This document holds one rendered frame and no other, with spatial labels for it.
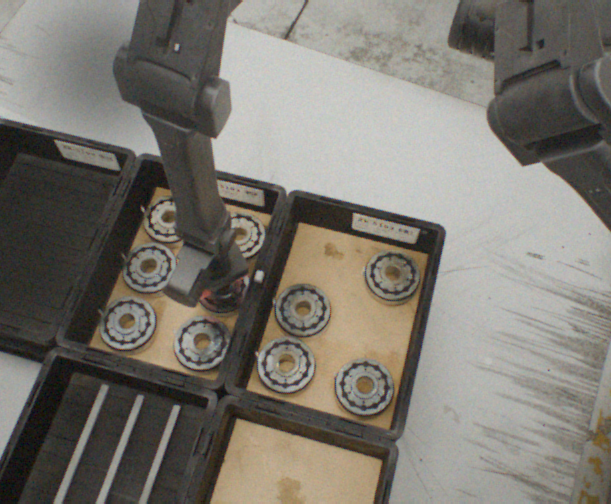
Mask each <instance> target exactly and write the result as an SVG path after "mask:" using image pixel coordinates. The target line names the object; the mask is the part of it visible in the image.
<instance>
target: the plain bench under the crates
mask: <svg viewBox="0 0 611 504"><path fill-rule="evenodd" d="M138 4H139V0H25V1H24V3H23V4H22V5H21V6H20V8H19V9H18V10H17V11H16V13H15V14H14V15H13V16H12V18H11V19H10V20H9V21H8V23H7V24H6V25H5V26H4V28H3V29H2V30H1V31H0V106H1V107H3V108H5V109H7V110H9V111H11V112H13V113H16V114H18V115H20V116H22V117H24V118H26V119H29V120H31V121H33V122H35V123H37V124H36V125H35V126H39V127H43V128H47V129H52V130H56V131H60V132H64V133H68V134H72V135H76V136H80V137H84V138H89V139H93V140H97V141H101V142H105V143H109V144H113V145H117V146H121V147H126V148H130V149H132V150H133V151H134V152H135V154H136V156H138V155H140V154H142V153H150V154H154V155H159V156H160V153H159V149H158V146H157V142H156V139H155V137H154V134H153V132H152V130H151V128H150V126H149V125H148V124H147V123H146V122H145V120H144V119H143V117H142V114H141V111H140V108H139V107H136V106H134V105H131V104H129V103H127V102H124V101H122V99H121V96H120V93H119V90H118V87H117V84H116V82H115V79H114V76H113V71H112V68H113V60H114V58H115V55H116V52H117V50H118V49H119V47H120V46H121V44H122V43H124V42H125V41H126V40H128V41H130V39H131V35H132V30H133V26H134V22H135V17H136V13H137V8H138ZM219 77H220V78H222V79H225V80H227V81H229V82H230V87H231V100H232V112H231V114H230V116H229V119H228V121H227V123H226V125H225V126H224V128H223V130H222V132H221V133H220V135H219V136H218V138H217V139H213V138H211V139H212V146H213V154H214V161H215V168H216V170H220V171H224V172H229V173H233V174H237V175H241V176H245V177H249V178H253V179H257V180H261V181H266V182H270V183H274V184H278V185H281V186H283V187H284V188H285V189H286V191H287V195H288V193H289V192H291V191H292V190H303V191H307V192H311V193H315V194H319V195H323V196H327V197H331V198H336V199H340V200H344V201H348V202H352V203H356V204H360V205H364V206H369V207H373V208H377V209H381V210H385V211H389V212H393V213H397V214H401V215H406V216H410V217H414V218H418V219H422V220H426V221H430V222H434V223H438V224H441V225H442V226H443V227H444V228H445V230H446V239H445V243H444V248H443V253H442V257H441V262H440V267H439V271H438V276H437V280H436V285H435V290H434V294H433V299H432V304H431V308H430V313H429V318H428V322H427V327H426V332H425V336H424V341H423V346H422V350H421V355H420V360H419V364H418V369H417V374H416V378H415V383H414V387H413V392H412V397H411V401H410V406H409V411H408V415H407V420H406V425H405V429H404V433H403V434H402V436H401V437H400V439H399V440H397V441H396V445H397V446H398V449H399V457H398V462H397V467H396V471H395V476H394V480H393V485H392V490H391V494H390V499H389V504H570V503H571V499H572V495H573V491H574V487H575V483H576V479H577V475H578V471H579V467H580V463H581V458H582V454H583V450H584V446H585V442H586V438H587V434H588V430H589V426H590V422H591V418H592V414H593V410H594V406H595V402H596V398H597V394H598V390H599V386H600V382H601V378H602V374H603V370H604V366H605V362H606V358H607V354H608V350H609V346H610V342H611V233H610V232H609V230H608V229H607V228H606V227H605V226H604V224H603V223H602V222H601V221H600V219H599V218H598V217H597V216H596V215H595V213H594V212H593V211H592V210H591V209H590V207H589V206H588V205H587V204H586V203H585V201H584V200H583V199H582V198H581V197H580V196H579V195H578V194H577V193H576V192H575V191H574V190H573V189H572V188H571V187H570V186H569V185H568V184H567V183H566V182H565V181H564V180H562V179H561V178H560V177H559V176H557V175H555V174H553V173H552V172H550V171H549V170H548V169H547V168H546V167H545V166H544V165H543V164H542V162H541V163H537V164H533V165H529V166H525V167H522V166H521V165H520V164H519V163H518V162H517V161H516V159H515V158H514V157H513V156H512V155H511V154H510V152H509V151H508V150H507V149H506V148H505V147H504V145H503V144H502V143H501V142H500V141H499V140H498V138H497V137H496V136H495V135H494V134H493V133H492V131H491V129H490V127H489V125H488V122H487V120H486V118H487V117H486V109H487V107H485V106H482V105H479V104H476V103H473V102H470V101H467V100H464V99H461V98H458V97H455V96H452V95H449V94H446V93H443V92H440V91H437V90H434V89H431V88H428V87H425V86H422V85H419V84H416V83H413V82H410V81H407V80H404V79H401V78H398V77H395V76H392V75H389V74H386V73H383V72H380V71H377V70H374V69H371V68H368V67H365V66H362V65H359V64H356V63H353V62H350V61H347V60H344V59H341V58H338V57H335V56H332V55H329V54H326V53H323V52H320V51H317V50H314V49H311V48H308V47H305V46H302V45H299V44H296V43H293V42H290V41H287V40H284V39H281V38H278V37H275V36H272V35H269V34H266V33H263V32H260V31H257V30H254V29H251V28H248V27H245V26H242V25H239V24H236V23H233V22H230V21H227V27H226V34H225V41H224V48H223V55H222V62H221V68H220V75H219ZM42 365H43V364H42V363H38V362H35V361H31V360H28V359H24V358H21V357H17V356H14V355H10V354H7V353H3V352H0V457H1V455H2V453H3V451H4V449H5V446H6V444H7V442H8V440H9V438H10V435H11V433H12V431H13V429H14V427H15V424H16V422H17V420H18V418H19V415H20V413H21V411H22V409H23V407H24V404H25V402H26V400H27V398H28V396H29V393H30V391H31V389H32V387H33V384H34V382H35V380H36V378H37V376H38V373H39V371H40V369H41V367H42Z"/></svg>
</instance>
